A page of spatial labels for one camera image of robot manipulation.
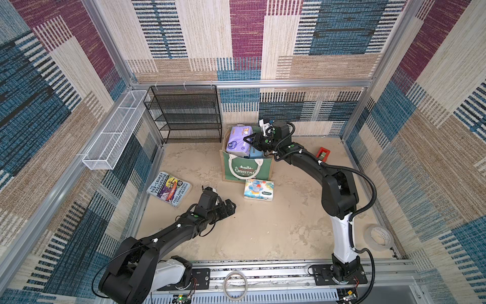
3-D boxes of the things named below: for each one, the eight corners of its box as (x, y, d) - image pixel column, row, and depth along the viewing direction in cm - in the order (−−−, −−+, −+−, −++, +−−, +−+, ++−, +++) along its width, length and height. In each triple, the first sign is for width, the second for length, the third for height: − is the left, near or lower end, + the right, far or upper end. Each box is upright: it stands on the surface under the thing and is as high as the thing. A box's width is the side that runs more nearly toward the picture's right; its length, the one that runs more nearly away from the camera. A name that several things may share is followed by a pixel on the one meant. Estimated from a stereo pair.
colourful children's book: (148, 193, 100) (144, 189, 97) (165, 174, 107) (162, 170, 104) (177, 208, 94) (174, 204, 91) (193, 187, 102) (191, 183, 99)
